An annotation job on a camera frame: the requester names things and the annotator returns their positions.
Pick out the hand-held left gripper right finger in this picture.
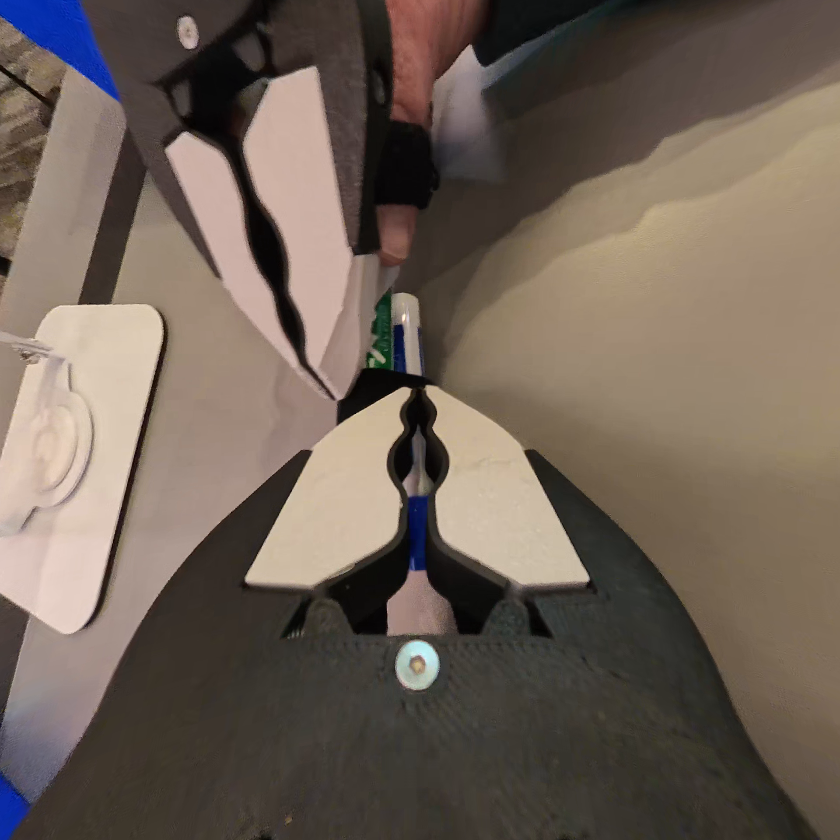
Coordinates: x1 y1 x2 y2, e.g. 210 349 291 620
420 386 593 632

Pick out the blue panel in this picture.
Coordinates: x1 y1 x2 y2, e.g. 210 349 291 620
0 0 123 101
0 769 32 840

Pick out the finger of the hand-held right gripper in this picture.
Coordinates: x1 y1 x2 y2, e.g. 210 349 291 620
164 130 337 401
241 64 396 401

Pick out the person's right hand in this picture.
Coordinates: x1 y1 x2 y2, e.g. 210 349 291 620
377 0 492 266

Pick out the white rounded board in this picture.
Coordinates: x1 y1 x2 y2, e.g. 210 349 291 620
0 304 167 635

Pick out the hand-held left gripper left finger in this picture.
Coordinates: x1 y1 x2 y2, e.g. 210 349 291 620
244 386 421 632

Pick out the blue white marker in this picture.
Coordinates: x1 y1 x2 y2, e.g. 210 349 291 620
386 292 462 636

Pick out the clear plastic piece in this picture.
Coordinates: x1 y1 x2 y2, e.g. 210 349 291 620
0 330 96 538

